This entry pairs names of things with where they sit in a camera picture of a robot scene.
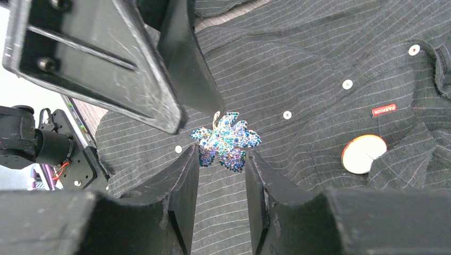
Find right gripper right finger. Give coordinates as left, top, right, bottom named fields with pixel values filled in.
left=245, top=150, right=450, bottom=254

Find black pinstriped shirt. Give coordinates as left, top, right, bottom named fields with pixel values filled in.
left=95, top=0, right=451, bottom=255

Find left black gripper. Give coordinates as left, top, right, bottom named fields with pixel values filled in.
left=2, top=1, right=187, bottom=192

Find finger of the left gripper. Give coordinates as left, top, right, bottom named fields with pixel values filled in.
left=137, top=0, right=225, bottom=115

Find orange round brooch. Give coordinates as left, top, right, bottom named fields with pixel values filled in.
left=341, top=134, right=387, bottom=175

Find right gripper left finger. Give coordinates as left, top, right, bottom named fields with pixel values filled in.
left=1, top=146, right=199, bottom=254

